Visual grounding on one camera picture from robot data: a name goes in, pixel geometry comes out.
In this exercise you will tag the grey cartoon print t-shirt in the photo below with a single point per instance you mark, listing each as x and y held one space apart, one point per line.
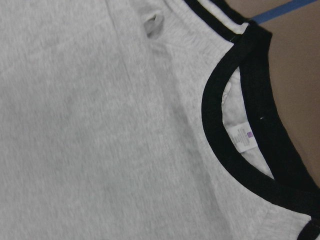
144 120

